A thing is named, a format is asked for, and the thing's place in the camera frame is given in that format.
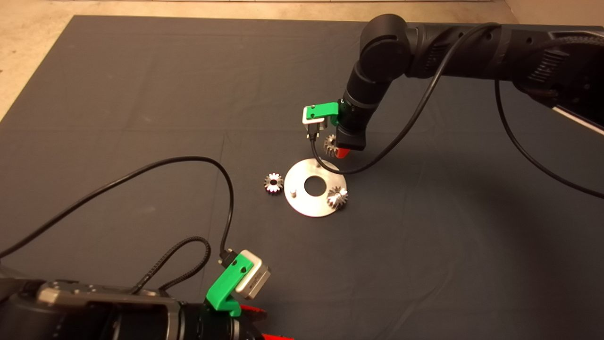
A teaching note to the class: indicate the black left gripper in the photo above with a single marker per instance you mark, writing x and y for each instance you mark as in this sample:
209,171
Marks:
207,326

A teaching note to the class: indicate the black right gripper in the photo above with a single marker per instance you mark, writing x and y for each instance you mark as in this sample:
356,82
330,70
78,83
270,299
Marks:
353,134

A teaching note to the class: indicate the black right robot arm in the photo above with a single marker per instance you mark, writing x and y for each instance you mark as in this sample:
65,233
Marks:
382,52

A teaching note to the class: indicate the round metal carrier plate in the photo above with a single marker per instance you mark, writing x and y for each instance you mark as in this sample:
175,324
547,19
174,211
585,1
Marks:
297,198

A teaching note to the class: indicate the dark grey table cloth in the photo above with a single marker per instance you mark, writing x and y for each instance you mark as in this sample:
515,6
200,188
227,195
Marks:
141,94

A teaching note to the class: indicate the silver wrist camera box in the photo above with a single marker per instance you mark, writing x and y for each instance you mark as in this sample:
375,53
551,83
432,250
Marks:
255,278
314,123

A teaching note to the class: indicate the bright green camera mount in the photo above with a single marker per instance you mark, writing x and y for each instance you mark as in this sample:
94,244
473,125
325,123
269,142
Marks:
226,285
323,110

